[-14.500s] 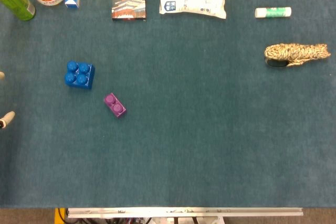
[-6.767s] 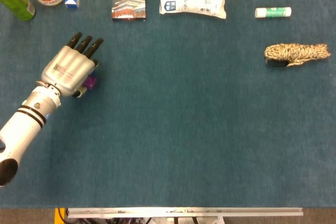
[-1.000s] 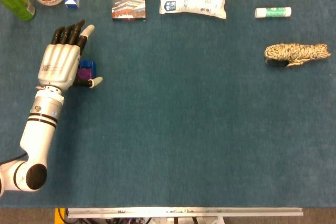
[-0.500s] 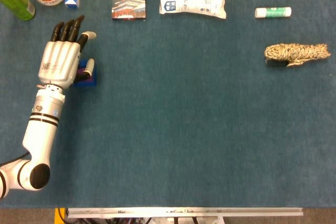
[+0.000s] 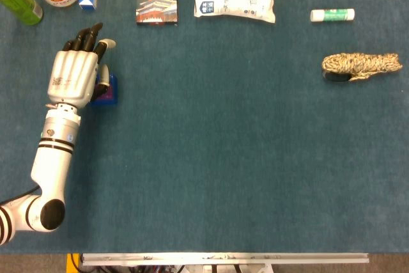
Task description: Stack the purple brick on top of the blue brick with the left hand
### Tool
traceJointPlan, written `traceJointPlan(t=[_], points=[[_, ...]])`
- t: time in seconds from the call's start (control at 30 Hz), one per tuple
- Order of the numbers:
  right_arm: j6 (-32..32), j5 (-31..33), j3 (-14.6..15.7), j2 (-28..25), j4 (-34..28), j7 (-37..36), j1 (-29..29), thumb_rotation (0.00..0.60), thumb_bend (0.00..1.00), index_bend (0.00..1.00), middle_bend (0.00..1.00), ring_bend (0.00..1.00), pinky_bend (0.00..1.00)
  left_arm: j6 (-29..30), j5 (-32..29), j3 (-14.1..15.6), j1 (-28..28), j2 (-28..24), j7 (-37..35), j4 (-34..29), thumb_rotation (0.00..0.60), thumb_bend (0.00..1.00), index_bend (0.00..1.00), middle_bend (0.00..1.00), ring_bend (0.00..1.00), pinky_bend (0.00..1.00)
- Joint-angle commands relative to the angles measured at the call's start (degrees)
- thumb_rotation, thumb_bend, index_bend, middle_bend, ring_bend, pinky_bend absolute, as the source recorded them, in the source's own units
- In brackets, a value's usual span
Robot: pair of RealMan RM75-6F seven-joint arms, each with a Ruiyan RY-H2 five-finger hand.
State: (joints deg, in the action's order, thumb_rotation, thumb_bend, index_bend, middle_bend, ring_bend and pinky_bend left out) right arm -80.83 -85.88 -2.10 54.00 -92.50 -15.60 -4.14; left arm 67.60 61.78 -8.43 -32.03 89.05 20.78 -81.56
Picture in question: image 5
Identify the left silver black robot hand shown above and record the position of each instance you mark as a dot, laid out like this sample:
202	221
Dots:
72	78

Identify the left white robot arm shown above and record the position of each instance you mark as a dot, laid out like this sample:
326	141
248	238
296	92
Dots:
51	164

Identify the blue toy brick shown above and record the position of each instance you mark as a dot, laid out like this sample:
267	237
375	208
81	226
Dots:
114	89

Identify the green white glue stick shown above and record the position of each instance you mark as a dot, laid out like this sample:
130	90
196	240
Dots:
332	15

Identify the yellow frame piece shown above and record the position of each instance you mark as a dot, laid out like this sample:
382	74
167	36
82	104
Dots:
72	263

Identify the aluminium profile rail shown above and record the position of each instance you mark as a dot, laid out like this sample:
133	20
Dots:
223	258

